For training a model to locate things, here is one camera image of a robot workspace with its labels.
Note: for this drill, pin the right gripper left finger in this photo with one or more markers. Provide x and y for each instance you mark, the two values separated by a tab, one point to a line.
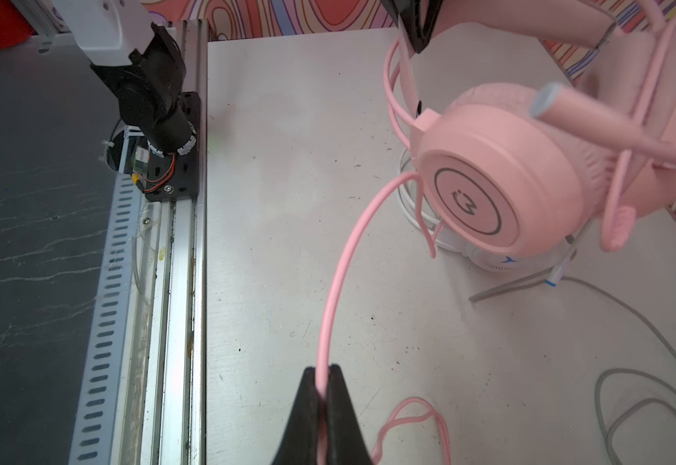
299	444

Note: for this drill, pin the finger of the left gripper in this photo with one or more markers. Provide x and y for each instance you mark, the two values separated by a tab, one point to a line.
416	17

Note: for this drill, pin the pink cat-ear headphones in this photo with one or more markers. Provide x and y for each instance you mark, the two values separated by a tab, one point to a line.
514	169

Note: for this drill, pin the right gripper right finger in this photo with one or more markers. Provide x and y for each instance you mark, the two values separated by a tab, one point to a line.
345	441

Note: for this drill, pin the slotted grey cable duct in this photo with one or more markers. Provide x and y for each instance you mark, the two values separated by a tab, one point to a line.
97	404

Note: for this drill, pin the aluminium front rail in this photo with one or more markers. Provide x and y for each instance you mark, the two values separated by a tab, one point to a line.
166	416

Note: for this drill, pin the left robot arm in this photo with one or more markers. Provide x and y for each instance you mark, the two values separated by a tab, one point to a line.
140	63

